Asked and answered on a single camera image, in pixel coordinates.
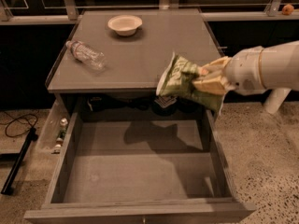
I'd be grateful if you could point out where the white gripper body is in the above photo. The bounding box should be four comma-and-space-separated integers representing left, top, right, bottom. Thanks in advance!
224, 46, 266, 96

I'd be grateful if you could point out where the metal window railing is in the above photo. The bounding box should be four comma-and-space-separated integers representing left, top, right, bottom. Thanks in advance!
0, 0, 299, 24

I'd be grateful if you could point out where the black cable on floor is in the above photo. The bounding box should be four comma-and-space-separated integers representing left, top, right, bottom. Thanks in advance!
0, 109, 39, 138

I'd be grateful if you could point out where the clear plastic storage bin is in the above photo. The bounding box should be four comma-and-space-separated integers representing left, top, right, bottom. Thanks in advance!
36, 101, 70, 154

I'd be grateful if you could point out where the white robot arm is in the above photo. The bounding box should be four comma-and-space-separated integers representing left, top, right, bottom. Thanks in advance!
192, 41, 299, 114

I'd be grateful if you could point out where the black floor stand bar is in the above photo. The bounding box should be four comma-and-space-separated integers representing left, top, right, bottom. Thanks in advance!
1, 128, 38, 195

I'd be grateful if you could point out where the clear plastic water bottle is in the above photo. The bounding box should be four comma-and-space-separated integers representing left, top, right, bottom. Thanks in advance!
66, 40, 106, 71

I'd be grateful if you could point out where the white paper bowl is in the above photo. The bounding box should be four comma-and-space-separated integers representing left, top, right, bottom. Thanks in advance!
107, 15, 143, 36

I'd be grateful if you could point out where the green jalapeno chip bag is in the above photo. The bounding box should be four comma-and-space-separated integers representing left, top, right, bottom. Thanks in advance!
156, 53, 224, 114

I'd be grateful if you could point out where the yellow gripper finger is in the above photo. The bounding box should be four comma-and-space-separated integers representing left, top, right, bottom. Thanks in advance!
199, 56, 232, 77
192, 76, 231, 95

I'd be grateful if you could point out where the small orange object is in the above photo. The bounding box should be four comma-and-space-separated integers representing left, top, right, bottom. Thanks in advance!
282, 4, 294, 15

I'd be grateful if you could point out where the stack of cards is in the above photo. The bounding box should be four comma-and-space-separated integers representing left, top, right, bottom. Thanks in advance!
154, 96, 177, 108

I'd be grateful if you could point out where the open grey top drawer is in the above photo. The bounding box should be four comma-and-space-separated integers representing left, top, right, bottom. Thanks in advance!
24, 110, 256, 224

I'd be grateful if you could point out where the grey cabinet with top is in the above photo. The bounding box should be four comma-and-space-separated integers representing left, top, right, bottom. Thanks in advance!
45, 8, 237, 123

